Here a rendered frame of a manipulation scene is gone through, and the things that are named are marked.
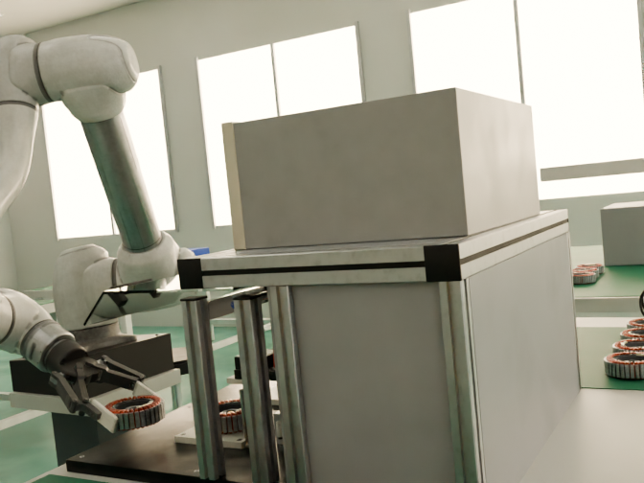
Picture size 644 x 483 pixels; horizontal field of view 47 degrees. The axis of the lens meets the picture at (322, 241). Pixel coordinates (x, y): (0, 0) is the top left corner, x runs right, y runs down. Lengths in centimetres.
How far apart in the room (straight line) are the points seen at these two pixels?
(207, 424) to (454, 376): 42
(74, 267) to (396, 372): 123
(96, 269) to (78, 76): 56
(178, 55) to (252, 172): 645
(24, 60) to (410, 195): 99
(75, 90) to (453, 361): 109
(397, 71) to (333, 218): 528
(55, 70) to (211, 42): 569
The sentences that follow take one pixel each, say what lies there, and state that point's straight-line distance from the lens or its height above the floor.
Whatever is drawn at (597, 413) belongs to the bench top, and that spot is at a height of 75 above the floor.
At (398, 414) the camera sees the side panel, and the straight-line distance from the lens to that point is 100.
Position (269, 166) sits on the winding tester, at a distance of 115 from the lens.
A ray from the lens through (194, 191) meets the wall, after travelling 744.
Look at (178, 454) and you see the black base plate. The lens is 135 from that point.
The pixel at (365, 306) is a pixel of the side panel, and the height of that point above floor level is 104.
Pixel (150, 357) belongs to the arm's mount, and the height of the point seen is 80.
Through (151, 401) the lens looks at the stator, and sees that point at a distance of 143.
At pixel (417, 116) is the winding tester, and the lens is 104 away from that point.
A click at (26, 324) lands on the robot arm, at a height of 100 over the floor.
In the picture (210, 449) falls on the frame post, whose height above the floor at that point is 82.
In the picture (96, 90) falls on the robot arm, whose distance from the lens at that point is 171.
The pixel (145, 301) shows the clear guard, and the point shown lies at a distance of 142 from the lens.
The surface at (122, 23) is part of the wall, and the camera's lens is 813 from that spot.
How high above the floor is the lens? 119
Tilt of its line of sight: 4 degrees down
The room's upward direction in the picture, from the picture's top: 6 degrees counter-clockwise
